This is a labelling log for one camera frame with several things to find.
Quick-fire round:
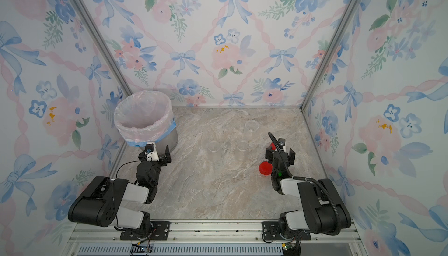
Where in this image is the clear jar with peanuts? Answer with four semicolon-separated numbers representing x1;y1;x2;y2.
206;140;222;161
235;140;249;161

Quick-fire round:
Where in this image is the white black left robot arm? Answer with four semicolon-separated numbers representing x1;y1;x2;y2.
68;143;172;231

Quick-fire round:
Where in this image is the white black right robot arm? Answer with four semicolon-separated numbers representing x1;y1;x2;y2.
266;147;352;240

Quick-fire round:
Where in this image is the metal mesh trash bin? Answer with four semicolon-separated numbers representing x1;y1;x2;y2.
135;126;179;153

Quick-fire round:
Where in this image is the pink trash bag liner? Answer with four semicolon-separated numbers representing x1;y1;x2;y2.
113;90;177;147

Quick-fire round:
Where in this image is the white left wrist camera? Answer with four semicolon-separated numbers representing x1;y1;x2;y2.
144;143;159;161

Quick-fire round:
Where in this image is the black corrugated cable conduit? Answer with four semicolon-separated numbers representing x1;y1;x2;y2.
267;132;342;236

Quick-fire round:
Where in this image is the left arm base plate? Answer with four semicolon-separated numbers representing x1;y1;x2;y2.
120;221;171;241

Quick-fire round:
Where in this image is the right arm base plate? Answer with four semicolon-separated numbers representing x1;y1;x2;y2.
262;221;311;242

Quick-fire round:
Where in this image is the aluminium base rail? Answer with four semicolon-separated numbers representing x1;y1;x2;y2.
66;219;368;256

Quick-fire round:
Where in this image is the aluminium corner post left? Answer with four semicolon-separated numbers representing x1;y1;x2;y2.
71;0;133;97

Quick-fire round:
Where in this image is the aluminium corner post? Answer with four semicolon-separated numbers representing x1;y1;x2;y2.
301;0;361;113
71;0;133;97

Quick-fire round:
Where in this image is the aluminium corner post right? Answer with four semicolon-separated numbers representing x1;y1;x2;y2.
301;0;361;113

